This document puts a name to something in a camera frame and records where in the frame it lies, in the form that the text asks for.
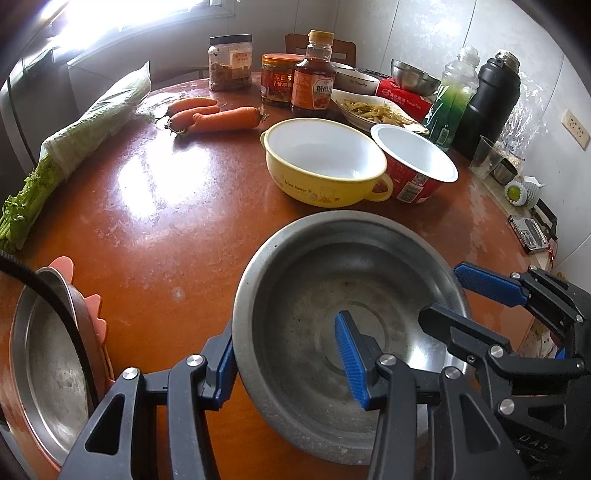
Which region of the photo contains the large steel bowl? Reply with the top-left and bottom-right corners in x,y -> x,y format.
232,210 -> 470,465

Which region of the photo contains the carrot nearest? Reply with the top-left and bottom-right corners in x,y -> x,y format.
184,107 -> 267,135

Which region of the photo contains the red chili sauce jar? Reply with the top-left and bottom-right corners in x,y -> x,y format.
260,53 -> 304,107

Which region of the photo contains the white ceramic bowl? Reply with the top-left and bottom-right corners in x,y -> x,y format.
334,68 -> 380,95

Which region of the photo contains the red tissue box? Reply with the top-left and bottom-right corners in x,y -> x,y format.
376,78 -> 432,122

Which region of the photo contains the steel pan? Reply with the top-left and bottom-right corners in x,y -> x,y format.
10,265 -> 91,468

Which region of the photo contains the red instant noodle bowl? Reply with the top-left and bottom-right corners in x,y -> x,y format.
370,124 -> 459,204

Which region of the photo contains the small steel cup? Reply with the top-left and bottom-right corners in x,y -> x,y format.
492,158 -> 518,186

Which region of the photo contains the yellow enamel bowl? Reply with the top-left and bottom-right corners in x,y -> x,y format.
260,118 -> 394,208

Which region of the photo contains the small steel bowl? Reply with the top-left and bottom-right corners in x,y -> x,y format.
391,59 -> 441,97

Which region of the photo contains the fruit in foam net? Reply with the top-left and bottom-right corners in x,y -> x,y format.
504,180 -> 528,207

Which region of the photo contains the clear plastic cup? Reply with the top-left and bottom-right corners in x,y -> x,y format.
469,136 -> 505,180

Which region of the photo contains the white dish with noodles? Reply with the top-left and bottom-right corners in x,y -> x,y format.
332,89 -> 429,136

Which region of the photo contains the bagged celery bunch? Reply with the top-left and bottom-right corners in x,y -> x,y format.
1,62 -> 151,253

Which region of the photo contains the pink bear plastic plate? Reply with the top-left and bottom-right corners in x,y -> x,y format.
49,256 -> 114,398

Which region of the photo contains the carrot farthest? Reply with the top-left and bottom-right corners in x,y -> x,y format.
163,97 -> 217,117

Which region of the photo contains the carrot middle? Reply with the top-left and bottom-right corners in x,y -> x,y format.
166,105 -> 221,133

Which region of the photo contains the green drink plastic bottle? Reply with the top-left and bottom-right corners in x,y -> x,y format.
423,45 -> 480,151

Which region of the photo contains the carrot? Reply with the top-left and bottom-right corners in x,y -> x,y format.
184,107 -> 267,135
166,105 -> 221,133
163,97 -> 217,117

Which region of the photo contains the clear pickle jar black lid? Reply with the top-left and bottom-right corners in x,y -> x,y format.
208,34 -> 253,92

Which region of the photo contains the black cable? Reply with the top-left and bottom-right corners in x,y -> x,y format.
0,250 -> 100,411

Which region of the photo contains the black thermos flask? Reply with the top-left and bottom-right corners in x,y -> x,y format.
452,50 -> 521,159

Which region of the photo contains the brown sauce bottle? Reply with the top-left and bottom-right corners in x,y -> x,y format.
290,30 -> 337,117

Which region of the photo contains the grey refrigerator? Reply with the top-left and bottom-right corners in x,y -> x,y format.
1,49 -> 78,196

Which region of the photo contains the wall socket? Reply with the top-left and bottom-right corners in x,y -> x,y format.
561,109 -> 590,150

